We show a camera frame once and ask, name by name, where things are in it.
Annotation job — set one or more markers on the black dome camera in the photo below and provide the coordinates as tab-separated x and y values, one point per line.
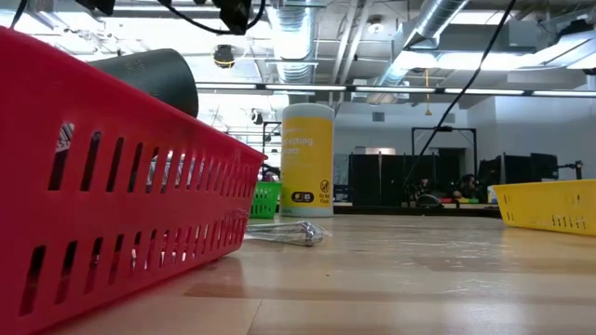
224	56

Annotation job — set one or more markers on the yellow plastic slotted basket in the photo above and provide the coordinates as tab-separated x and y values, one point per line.
545	205

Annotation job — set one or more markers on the small black distant frame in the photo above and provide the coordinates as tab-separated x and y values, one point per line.
263	139

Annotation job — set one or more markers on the silver ribbed ventilation duct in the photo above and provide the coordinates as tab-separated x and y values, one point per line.
293	46

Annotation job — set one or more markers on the black aluminium table frame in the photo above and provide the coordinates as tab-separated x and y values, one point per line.
396	211

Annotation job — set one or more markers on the small metal tool clear packet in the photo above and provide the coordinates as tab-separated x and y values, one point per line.
298	234

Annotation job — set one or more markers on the red plastic slotted basket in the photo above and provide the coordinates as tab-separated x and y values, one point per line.
139	121

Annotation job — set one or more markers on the black device on stand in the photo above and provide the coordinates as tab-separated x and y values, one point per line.
578	167

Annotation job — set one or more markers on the black distant station frame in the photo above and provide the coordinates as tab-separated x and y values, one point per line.
442	129

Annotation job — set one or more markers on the silver smooth ventilation duct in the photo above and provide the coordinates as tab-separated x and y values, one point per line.
437	16

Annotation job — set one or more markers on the green plastic slotted basket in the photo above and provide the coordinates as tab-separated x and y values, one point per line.
267	200

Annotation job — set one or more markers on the person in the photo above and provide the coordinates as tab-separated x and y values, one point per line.
465	186

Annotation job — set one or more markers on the white bottle blue label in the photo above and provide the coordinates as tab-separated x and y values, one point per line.
492	195

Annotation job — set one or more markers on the long white strip light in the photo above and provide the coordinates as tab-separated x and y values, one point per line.
233	86
302	87
489	91
396	89
563	93

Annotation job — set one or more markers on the yellow wipes canister white lid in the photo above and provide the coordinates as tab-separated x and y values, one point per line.
307	163

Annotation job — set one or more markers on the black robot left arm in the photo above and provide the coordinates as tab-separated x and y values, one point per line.
95	5

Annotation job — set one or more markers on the yellow hanging pendant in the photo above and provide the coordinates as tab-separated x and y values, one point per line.
428	111

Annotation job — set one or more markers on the black partition panels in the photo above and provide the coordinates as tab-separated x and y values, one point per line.
372	181

